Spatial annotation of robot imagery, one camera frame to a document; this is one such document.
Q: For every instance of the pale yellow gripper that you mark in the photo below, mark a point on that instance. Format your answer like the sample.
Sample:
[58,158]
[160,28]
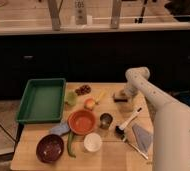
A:
[127,101]

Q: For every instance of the brown block eraser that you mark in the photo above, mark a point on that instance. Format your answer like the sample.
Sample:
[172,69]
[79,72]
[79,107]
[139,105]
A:
[119,97]

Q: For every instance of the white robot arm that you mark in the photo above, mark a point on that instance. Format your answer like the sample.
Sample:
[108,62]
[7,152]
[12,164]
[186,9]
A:
[171,137]

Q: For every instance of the small metal cup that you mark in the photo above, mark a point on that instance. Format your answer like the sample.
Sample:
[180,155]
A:
[105,120]

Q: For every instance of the white paper cup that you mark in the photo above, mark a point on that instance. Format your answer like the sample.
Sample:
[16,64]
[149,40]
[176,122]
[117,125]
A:
[92,142]

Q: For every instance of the yellow banana toy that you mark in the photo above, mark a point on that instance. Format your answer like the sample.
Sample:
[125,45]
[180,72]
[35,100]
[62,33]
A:
[99,97]

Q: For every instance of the red yellow apple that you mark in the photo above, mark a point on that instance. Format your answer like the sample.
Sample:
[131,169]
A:
[89,104]

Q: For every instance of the blue grey folded cloth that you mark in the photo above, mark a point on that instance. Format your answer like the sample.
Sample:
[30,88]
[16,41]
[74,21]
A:
[143,137]

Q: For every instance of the brown grape bunch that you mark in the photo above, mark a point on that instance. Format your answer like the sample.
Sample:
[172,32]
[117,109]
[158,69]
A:
[84,89]

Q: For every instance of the orange bowl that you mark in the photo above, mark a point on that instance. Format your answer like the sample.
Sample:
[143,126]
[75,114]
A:
[82,122]

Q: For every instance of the green toy vegetable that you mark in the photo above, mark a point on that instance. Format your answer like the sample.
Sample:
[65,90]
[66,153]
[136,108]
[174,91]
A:
[71,98]

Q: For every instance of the blue cloth piece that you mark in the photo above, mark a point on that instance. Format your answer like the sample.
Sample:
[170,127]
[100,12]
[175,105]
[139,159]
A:
[60,129]

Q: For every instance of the green chili pepper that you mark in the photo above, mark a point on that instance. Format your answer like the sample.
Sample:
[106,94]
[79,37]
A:
[69,144]

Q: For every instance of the green plastic tray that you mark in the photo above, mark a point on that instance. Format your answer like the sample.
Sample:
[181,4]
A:
[42,101]

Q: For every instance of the dark purple bowl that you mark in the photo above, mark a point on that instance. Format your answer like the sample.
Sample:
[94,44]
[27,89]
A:
[50,148]

